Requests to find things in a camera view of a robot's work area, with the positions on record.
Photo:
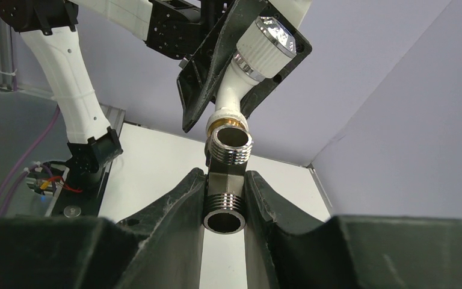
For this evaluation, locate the white faucet with chrome knob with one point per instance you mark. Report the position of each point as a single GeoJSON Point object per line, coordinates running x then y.
{"type": "Point", "coordinates": [263, 50]}

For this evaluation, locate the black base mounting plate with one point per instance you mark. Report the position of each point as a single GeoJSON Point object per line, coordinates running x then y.
{"type": "Point", "coordinates": [77, 196]}

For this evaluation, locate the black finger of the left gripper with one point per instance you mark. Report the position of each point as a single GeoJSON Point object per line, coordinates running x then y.
{"type": "Point", "coordinates": [197, 82]}
{"type": "Point", "coordinates": [290, 14]}

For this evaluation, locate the metal tee pipe fitting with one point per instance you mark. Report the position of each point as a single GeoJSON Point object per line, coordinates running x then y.
{"type": "Point", "coordinates": [227, 150]}

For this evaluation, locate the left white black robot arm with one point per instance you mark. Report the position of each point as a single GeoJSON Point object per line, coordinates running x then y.
{"type": "Point", "coordinates": [49, 28]}

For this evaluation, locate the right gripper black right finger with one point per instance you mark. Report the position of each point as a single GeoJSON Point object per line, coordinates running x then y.
{"type": "Point", "coordinates": [286, 247]}

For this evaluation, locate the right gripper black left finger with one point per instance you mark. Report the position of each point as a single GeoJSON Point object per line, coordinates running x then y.
{"type": "Point", "coordinates": [159, 246]}

